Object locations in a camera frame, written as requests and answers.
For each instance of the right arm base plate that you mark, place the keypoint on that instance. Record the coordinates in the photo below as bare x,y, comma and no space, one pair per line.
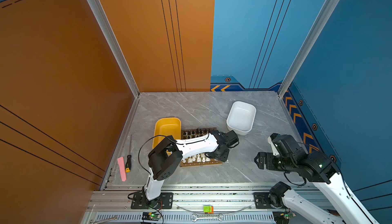
262,200

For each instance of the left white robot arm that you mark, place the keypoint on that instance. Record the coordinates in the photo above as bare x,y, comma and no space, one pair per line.
169,153

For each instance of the black yellow screwdriver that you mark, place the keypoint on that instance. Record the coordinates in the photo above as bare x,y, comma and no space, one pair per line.
129,157

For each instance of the circuit board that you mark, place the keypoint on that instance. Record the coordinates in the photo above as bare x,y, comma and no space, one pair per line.
151,218
283,217

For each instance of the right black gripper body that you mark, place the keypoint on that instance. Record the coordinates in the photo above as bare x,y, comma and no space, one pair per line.
272,161

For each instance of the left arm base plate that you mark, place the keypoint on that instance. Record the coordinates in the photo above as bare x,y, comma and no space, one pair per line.
139,201

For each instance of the right circuit board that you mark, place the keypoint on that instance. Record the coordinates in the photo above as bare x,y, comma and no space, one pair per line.
283,217

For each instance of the pink eraser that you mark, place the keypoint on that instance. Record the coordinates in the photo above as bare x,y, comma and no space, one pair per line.
122,169

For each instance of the silver wrench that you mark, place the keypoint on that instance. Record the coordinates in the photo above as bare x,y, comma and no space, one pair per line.
196,217

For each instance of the left circuit board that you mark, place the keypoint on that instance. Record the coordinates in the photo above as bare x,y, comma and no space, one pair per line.
151,218

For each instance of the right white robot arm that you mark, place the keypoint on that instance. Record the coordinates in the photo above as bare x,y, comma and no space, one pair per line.
315,167

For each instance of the green orange small block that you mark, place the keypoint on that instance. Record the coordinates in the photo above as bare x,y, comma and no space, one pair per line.
208,209

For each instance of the wooden chess board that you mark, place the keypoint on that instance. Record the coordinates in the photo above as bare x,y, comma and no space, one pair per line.
199,159

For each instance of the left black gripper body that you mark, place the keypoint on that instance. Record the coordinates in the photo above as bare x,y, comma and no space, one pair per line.
223,156

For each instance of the yellow plastic tray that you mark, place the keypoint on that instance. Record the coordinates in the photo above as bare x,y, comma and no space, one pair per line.
170,126

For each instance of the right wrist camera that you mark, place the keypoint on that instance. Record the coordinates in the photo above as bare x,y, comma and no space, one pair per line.
270,141

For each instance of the white plastic tray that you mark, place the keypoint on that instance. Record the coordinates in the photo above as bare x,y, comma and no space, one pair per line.
241,117

